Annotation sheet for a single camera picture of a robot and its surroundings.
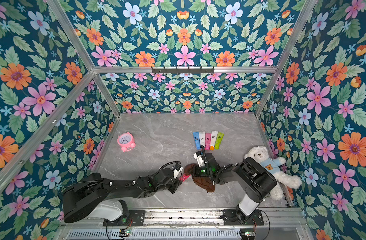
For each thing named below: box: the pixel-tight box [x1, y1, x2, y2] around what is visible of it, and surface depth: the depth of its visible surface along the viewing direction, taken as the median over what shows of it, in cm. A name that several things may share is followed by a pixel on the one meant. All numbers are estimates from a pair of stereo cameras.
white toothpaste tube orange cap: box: [210, 130, 219, 151], surface depth 104 cm
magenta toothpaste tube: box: [179, 173, 192, 182], surface depth 88 cm
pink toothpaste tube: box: [205, 133, 212, 151], surface depth 104 cm
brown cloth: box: [184, 163, 215, 193], surface depth 86 cm
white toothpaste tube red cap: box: [199, 132, 206, 151], surface depth 106 cm
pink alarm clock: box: [117, 131, 136, 153], surface depth 103 cm
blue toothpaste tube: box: [192, 131, 201, 150], surface depth 104 cm
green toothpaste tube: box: [214, 132, 225, 150], surface depth 104 cm
